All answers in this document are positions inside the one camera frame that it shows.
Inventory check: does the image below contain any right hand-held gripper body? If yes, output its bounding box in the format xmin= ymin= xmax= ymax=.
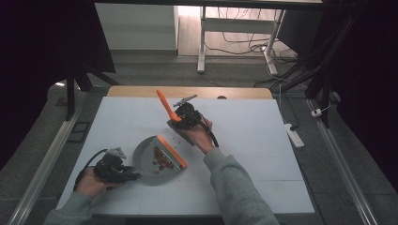
xmin=172 ymin=94 xmax=205 ymax=130

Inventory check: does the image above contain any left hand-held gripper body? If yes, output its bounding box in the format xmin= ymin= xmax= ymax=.
xmin=93 ymin=146 xmax=132 ymax=185

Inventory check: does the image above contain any orange-handled grey brush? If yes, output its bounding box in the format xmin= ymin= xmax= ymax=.
xmin=155 ymin=89 xmax=196 ymax=147

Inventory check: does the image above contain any grey dustpan with orange edge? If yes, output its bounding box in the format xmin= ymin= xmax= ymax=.
xmin=131 ymin=134 xmax=190 ymax=188

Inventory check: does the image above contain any pile of red beans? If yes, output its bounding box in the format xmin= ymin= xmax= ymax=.
xmin=151 ymin=137 xmax=186 ymax=176

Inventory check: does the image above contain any person's right hand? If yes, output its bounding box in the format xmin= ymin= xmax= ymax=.
xmin=183 ymin=117 xmax=218 ymax=155

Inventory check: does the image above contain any person's left hand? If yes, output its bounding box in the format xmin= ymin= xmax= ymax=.
xmin=74 ymin=167 xmax=122 ymax=199

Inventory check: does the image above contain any wooden table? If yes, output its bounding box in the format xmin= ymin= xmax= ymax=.
xmin=106 ymin=85 xmax=274 ymax=100

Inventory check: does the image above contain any black floor plate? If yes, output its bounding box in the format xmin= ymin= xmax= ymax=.
xmin=67 ymin=121 xmax=92 ymax=144

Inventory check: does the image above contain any black metal stand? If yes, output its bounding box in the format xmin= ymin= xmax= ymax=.
xmin=64 ymin=64 xmax=121 ymax=121
xmin=271 ymin=12 xmax=360 ymax=129

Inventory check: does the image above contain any white cabinet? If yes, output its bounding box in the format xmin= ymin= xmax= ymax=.
xmin=94 ymin=3 xmax=179 ymax=52

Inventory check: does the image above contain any white power strip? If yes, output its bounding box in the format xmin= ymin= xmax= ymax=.
xmin=283 ymin=123 xmax=305 ymax=149

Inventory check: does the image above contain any dark curtain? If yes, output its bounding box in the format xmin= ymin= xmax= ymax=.
xmin=328 ymin=0 xmax=398 ymax=191
xmin=0 ymin=0 xmax=116 ymax=172

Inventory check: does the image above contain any right hand-held gripper black cable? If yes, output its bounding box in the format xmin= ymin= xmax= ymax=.
xmin=196 ymin=112 xmax=220 ymax=148

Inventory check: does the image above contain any aluminium rail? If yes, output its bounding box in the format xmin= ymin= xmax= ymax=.
xmin=8 ymin=90 xmax=90 ymax=225
xmin=306 ymin=97 xmax=378 ymax=225

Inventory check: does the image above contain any white desk frame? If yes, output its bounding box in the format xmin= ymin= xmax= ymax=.
xmin=196 ymin=6 xmax=286 ymax=76

